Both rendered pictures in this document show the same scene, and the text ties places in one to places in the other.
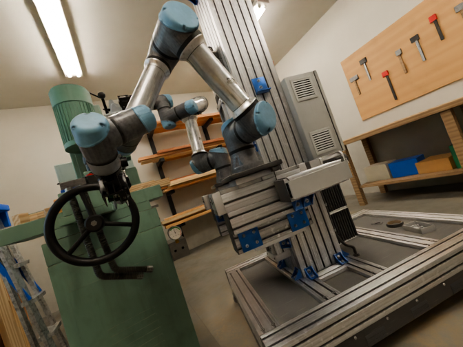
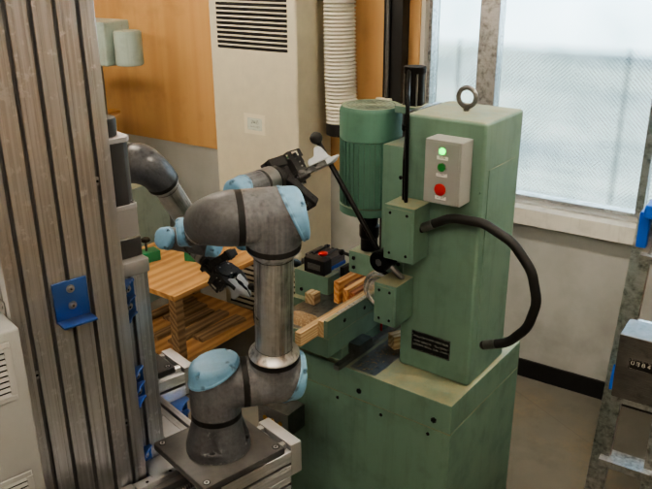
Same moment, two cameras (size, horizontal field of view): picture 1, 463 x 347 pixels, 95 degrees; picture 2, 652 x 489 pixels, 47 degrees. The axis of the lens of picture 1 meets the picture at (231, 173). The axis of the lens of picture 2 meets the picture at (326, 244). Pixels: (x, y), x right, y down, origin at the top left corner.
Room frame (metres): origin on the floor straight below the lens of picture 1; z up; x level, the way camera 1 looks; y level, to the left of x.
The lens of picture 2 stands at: (2.85, -0.43, 1.90)
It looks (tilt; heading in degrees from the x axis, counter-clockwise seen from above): 21 degrees down; 152
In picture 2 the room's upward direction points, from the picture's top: straight up
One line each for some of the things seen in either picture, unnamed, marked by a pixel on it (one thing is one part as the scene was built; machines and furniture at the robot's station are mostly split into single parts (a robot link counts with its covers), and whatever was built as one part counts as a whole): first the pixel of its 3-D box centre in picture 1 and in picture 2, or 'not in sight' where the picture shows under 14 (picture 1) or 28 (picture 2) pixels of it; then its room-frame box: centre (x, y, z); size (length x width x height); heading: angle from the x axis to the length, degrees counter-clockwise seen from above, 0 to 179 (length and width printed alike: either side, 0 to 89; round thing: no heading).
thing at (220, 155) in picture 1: (219, 157); (217, 383); (1.42, 0.04, 0.98); 0.13 x 0.12 x 0.14; 75
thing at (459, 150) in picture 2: not in sight; (447, 170); (1.41, 0.67, 1.40); 0.10 x 0.06 x 0.16; 25
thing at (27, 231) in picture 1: (93, 211); (345, 298); (0.95, 0.64, 0.87); 0.61 x 0.30 x 0.06; 115
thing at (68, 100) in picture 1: (78, 120); (370, 158); (1.06, 0.66, 1.35); 0.18 x 0.18 x 0.31
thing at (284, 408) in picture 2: (178, 247); (280, 413); (1.04, 0.36, 0.58); 0.12 x 0.08 x 0.08; 25
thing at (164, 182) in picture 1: (111, 197); (360, 301); (1.08, 0.62, 0.92); 0.60 x 0.02 x 0.04; 115
